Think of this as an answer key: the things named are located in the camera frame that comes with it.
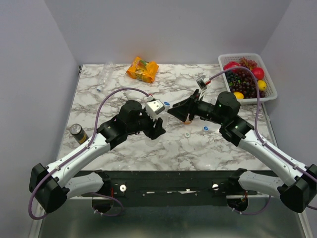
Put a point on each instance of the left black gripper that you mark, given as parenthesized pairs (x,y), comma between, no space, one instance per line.
(153,132)

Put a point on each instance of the dark red grape bunch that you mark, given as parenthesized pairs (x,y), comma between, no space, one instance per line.
(247,86)

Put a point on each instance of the yellow lemon upper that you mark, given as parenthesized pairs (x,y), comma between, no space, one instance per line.
(261,85)

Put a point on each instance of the red apple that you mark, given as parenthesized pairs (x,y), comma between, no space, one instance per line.
(231,64)

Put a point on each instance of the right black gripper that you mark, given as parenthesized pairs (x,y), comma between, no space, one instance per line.
(181,110)

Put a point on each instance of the red round fruit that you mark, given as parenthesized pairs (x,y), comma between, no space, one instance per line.
(258,72)

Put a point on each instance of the clear bottle blue cap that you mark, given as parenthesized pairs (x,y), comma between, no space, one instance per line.
(105,75)

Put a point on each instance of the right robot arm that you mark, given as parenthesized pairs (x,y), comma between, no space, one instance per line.
(295,184)

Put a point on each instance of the yellow lemon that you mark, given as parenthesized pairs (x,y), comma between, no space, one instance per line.
(238,95)
(261,85)

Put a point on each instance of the orange snack bag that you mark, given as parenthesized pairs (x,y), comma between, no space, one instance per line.
(142,70)

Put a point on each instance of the yellow lemon lower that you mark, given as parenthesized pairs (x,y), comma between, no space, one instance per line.
(238,95)

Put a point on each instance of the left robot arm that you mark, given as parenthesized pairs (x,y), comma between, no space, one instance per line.
(57,182)

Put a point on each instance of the blue grape bunch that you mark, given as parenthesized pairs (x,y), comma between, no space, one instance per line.
(232,78)

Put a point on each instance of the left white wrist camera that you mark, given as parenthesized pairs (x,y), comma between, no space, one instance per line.
(154,108)

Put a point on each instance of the black base frame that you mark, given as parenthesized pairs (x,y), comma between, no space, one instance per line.
(170,188)

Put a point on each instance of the black yellow drink can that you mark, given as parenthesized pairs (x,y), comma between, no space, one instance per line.
(77,131)

